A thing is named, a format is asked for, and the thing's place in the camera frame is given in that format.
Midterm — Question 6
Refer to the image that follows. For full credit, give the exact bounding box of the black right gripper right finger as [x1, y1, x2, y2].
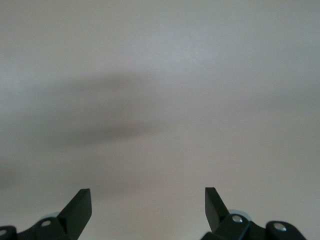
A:
[202, 187, 306, 240]

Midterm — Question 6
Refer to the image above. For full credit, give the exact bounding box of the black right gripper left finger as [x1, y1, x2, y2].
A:
[0, 188, 92, 240]

